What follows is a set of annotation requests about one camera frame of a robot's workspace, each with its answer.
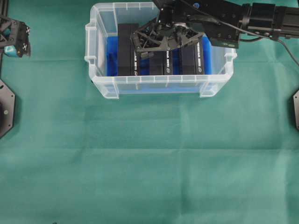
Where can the black box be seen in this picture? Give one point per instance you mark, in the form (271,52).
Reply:
(191,59)
(128,62)
(161,63)

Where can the green table cloth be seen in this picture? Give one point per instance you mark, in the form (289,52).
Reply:
(75,157)

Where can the blue foam case liner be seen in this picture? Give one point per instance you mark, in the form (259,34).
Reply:
(176,83)

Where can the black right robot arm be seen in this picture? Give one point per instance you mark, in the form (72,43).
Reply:
(223,22)

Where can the clear plastic storage case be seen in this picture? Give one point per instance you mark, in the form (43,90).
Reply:
(104,20)

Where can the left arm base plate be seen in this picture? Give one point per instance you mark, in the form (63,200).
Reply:
(7,103)

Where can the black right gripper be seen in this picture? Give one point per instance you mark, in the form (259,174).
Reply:
(155,36)

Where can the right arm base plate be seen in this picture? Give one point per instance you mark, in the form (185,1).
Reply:
(296,108)

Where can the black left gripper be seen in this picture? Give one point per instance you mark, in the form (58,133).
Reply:
(14,38)

